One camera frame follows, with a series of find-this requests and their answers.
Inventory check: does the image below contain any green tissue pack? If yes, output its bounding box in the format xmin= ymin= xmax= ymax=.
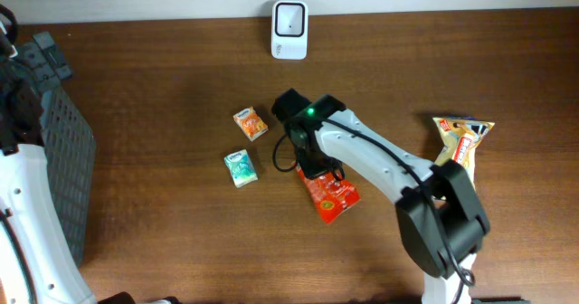
xmin=224 ymin=149 xmax=258 ymax=188

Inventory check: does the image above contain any grey plastic mesh basket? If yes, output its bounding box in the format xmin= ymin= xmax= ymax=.
xmin=41 ymin=87 xmax=96 ymax=266

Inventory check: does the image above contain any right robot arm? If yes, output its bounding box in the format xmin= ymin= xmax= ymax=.
xmin=271 ymin=89 xmax=490 ymax=303

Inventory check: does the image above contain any cream snack bag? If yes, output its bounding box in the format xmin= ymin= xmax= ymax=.
xmin=432 ymin=117 xmax=495 ymax=187

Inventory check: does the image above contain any red snack bag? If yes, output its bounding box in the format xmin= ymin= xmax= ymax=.
xmin=296 ymin=166 xmax=360 ymax=224

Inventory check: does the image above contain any orange tissue pack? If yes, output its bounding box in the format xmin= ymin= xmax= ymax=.
xmin=233 ymin=107 xmax=269 ymax=141

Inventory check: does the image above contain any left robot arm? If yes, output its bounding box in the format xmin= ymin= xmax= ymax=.
xmin=1 ymin=7 xmax=98 ymax=303

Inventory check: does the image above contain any white barcode scanner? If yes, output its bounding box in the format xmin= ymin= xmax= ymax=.
xmin=271 ymin=0 xmax=308 ymax=60

